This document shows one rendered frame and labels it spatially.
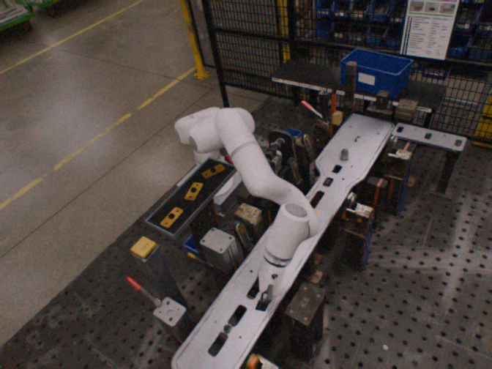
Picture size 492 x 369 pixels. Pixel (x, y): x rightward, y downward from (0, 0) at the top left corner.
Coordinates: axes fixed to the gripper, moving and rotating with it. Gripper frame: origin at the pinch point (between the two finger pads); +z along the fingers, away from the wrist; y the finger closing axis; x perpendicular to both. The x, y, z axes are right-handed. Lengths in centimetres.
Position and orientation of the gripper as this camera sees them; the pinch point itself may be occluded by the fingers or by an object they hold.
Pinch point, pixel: (260, 296)
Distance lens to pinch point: 115.1
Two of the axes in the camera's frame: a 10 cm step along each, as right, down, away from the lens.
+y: -0.2, -4.8, 8.8
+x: -9.6, -2.4, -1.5
